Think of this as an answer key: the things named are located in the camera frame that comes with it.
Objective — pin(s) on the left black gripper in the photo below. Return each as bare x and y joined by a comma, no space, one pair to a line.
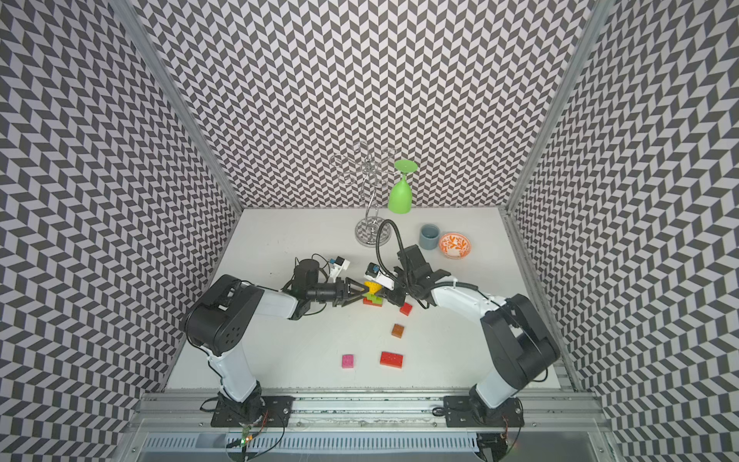
344,292

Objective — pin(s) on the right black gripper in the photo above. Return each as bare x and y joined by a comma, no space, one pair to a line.
392,296

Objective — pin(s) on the red long lego brick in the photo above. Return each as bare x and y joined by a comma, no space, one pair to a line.
371,303
391,359

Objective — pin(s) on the green lego brick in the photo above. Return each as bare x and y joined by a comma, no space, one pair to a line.
374,298

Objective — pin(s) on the yellow long lego brick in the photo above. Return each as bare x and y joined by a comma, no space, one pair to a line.
374,289

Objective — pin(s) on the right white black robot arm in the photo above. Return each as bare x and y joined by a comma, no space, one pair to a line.
520,345

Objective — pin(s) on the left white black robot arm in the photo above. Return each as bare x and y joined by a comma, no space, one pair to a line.
218,321

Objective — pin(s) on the small red lego brick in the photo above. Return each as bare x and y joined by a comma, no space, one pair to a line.
406,309

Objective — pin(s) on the brown lego brick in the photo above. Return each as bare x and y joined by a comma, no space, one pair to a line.
398,331

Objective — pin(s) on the red long lego brick front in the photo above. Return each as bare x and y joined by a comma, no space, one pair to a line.
391,359

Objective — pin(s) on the pink lego brick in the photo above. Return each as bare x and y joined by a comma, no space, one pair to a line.
347,361

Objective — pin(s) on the grey blue cup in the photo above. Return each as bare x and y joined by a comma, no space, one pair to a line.
429,238

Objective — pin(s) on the orange patterned small bowl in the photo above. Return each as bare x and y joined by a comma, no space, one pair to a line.
454,245

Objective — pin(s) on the green plastic wine glass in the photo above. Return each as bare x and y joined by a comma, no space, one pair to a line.
401,195

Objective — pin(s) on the chrome mug tree stand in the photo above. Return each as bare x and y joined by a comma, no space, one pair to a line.
361,169

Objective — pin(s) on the white vent grille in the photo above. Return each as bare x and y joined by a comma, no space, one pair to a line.
315,443

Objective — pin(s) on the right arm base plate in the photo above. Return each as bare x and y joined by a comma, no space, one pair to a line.
464,411

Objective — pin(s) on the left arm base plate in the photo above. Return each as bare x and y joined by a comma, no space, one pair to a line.
266,411

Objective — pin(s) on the aluminium front rail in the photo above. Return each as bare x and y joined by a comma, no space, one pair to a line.
543,410

